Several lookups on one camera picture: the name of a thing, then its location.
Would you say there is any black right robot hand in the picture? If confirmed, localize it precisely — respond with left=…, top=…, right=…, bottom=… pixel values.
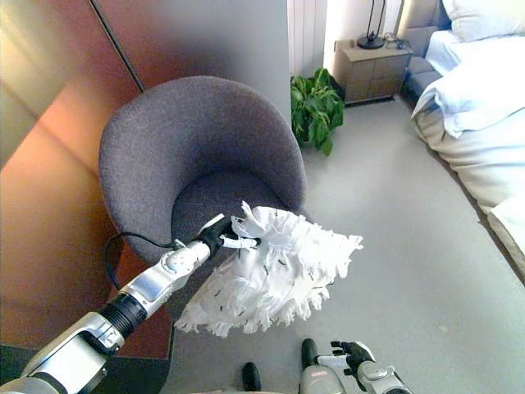
left=317, top=340, right=377, bottom=376

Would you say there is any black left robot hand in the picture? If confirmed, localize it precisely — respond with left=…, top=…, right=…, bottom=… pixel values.
left=197, top=213, right=263, bottom=260

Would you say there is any cream bed pillow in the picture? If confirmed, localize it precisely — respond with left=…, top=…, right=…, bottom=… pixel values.
left=441, top=0, right=525, bottom=43

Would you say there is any silver right robot leg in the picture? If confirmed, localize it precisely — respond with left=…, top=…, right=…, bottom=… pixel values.
left=299, top=364, right=349, bottom=394

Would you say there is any black right robot foot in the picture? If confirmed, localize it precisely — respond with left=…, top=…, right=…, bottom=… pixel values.
left=301, top=338, right=319, bottom=370

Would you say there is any black robot foot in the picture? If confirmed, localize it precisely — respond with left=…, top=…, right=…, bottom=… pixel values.
left=240, top=361, right=263, bottom=393
left=301, top=338, right=319, bottom=370

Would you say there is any grey fabric tub armchair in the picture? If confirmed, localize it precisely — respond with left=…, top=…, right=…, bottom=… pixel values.
left=98, top=76, right=308, bottom=325

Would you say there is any black left robot foot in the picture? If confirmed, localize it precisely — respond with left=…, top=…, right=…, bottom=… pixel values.
left=240, top=361, right=263, bottom=393

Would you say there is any dark floor mat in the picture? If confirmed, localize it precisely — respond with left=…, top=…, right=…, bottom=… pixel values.
left=0, top=343, right=171, bottom=394

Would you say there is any green potted plant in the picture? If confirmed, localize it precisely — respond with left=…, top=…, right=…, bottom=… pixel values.
left=290, top=67, right=345, bottom=158

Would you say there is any white bed end bench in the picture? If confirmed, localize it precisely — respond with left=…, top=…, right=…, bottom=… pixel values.
left=487, top=196, right=525, bottom=284

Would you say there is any pale pleated curtain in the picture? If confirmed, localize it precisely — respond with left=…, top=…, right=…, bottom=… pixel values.
left=288, top=0, right=327, bottom=77

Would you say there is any beige wooden nightstand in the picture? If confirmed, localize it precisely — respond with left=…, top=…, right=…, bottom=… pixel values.
left=331, top=39, right=413, bottom=106

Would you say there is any dark metal table lamp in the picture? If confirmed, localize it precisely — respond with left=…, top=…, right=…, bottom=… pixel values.
left=356, top=0, right=389, bottom=51

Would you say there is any white crumpled duvet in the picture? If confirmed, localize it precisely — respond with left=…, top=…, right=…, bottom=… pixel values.
left=411, top=61, right=525, bottom=139

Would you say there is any beige padded headboard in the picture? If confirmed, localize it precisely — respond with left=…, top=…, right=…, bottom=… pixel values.
left=397, top=0, right=452, bottom=108

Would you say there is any white fitted bed sheet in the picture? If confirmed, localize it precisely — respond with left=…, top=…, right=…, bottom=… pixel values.
left=424, top=30, right=525, bottom=80

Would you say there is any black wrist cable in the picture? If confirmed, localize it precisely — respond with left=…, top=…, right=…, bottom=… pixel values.
left=103, top=232, right=186, bottom=293

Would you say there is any tangled dark charger cable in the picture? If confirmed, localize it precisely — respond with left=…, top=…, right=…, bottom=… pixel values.
left=382, top=32, right=411, bottom=51

